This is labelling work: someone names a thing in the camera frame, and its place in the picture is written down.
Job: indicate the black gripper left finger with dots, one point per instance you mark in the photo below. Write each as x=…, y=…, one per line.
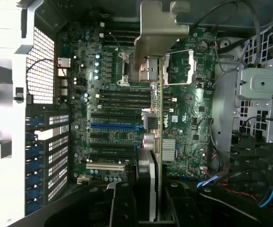
x=125, y=208

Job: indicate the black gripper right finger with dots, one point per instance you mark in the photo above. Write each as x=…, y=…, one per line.
x=178, y=212

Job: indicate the white expansion slot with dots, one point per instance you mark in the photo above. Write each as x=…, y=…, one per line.
x=103, y=166

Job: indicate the small silver heatsink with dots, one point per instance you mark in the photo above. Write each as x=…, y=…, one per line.
x=169, y=150

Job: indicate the black expansion slot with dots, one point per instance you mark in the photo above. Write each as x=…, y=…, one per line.
x=112, y=145
x=112, y=116

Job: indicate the blue expansion slot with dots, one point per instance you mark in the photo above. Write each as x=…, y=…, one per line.
x=112, y=125

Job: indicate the green motherboard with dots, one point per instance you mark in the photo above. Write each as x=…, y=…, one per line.
x=186, y=106

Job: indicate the open black PC case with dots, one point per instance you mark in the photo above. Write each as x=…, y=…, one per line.
x=223, y=99

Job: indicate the CPU socket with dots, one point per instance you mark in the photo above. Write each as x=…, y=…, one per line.
x=124, y=66

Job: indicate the silver drive cage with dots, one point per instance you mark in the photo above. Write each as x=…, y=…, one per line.
x=261, y=82

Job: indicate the coin cell battery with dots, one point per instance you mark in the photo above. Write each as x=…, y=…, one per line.
x=202, y=46

